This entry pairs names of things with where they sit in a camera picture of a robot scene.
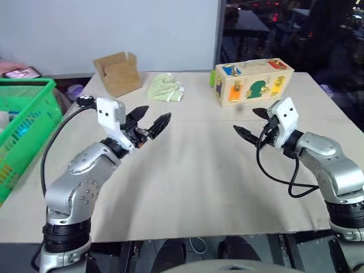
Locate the dark rounded shape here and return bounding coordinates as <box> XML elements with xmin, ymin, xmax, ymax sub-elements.
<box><xmin>217</xmin><ymin>235</ymin><xmax>262</xmax><ymax>262</ymax></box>
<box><xmin>150</xmin><ymin>238</ymin><xmax>187</xmax><ymax>273</ymax></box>

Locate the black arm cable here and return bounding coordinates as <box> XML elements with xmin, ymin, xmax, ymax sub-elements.
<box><xmin>30</xmin><ymin>96</ymin><xmax>96</xmax><ymax>273</ymax></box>
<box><xmin>255</xmin><ymin>119</ymin><xmax>320</xmax><ymax>198</ymax></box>

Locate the white cable under table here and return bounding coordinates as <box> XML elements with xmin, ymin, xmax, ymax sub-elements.
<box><xmin>188</xmin><ymin>236</ymin><xmax>208</xmax><ymax>254</ymax></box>

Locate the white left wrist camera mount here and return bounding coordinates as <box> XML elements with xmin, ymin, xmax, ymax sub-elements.
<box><xmin>96</xmin><ymin>97</ymin><xmax>134</xmax><ymax>152</ymax></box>

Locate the dark rounded right shape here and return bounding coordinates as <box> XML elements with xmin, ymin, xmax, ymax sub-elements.
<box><xmin>217</xmin><ymin>235</ymin><xmax>262</xmax><ymax>262</ymax></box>

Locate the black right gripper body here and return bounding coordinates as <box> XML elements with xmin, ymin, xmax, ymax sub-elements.
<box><xmin>259</xmin><ymin>114</ymin><xmax>280</xmax><ymax>148</ymax></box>

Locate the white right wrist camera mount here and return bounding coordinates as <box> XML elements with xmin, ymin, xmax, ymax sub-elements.
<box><xmin>268</xmin><ymin>96</ymin><xmax>300</xmax><ymax>148</ymax></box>

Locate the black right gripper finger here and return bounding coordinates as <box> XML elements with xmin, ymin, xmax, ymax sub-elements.
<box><xmin>251</xmin><ymin>107</ymin><xmax>271</xmax><ymax>122</ymax></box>
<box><xmin>233</xmin><ymin>125</ymin><xmax>262</xmax><ymax>147</ymax></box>

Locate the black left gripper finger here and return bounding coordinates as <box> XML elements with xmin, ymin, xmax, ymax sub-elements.
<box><xmin>147</xmin><ymin>112</ymin><xmax>172</xmax><ymax>140</ymax></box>
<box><xmin>126</xmin><ymin>105</ymin><xmax>150</xmax><ymax>129</ymax></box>

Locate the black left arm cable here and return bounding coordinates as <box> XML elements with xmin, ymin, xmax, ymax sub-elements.
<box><xmin>30</xmin><ymin>96</ymin><xmax>96</xmax><ymax>273</ymax></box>

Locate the light green towel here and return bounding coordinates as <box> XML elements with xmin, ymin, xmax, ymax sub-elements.
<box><xmin>146</xmin><ymin>73</ymin><xmax>186</xmax><ymax>102</ymax></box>

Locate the person's hand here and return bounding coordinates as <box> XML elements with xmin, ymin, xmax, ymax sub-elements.
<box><xmin>0</xmin><ymin>58</ymin><xmax>28</xmax><ymax>77</ymax></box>

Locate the grey robot torso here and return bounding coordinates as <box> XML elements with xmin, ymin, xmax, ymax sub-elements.
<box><xmin>160</xmin><ymin>258</ymin><xmax>293</xmax><ymax>273</ymax></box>

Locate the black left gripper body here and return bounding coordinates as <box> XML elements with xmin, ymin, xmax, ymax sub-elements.
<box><xmin>120</xmin><ymin>117</ymin><xmax>150</xmax><ymax>149</ymax></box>

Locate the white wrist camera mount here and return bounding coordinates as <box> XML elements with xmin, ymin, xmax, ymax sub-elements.
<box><xmin>268</xmin><ymin>96</ymin><xmax>300</xmax><ymax>148</ymax></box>
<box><xmin>96</xmin><ymin>97</ymin><xmax>134</xmax><ymax>152</ymax></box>

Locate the open brown cardboard box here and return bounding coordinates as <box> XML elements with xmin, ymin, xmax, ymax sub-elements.
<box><xmin>93</xmin><ymin>51</ymin><xmax>143</xmax><ymax>98</ymax></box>

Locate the dark rounded left shape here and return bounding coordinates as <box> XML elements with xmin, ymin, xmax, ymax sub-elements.
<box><xmin>150</xmin><ymin>238</ymin><xmax>187</xmax><ymax>273</ymax></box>

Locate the wooden latch puzzle box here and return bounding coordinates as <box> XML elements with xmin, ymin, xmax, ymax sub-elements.
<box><xmin>214</xmin><ymin>58</ymin><xmax>295</xmax><ymax>108</ymax></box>

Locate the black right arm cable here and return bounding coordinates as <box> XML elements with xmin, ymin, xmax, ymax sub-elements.
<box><xmin>255</xmin><ymin>119</ymin><xmax>320</xmax><ymax>198</ymax></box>

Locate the green plastic basket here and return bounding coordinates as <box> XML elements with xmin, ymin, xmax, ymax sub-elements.
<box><xmin>0</xmin><ymin>77</ymin><xmax>64</xmax><ymax>203</ymax></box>

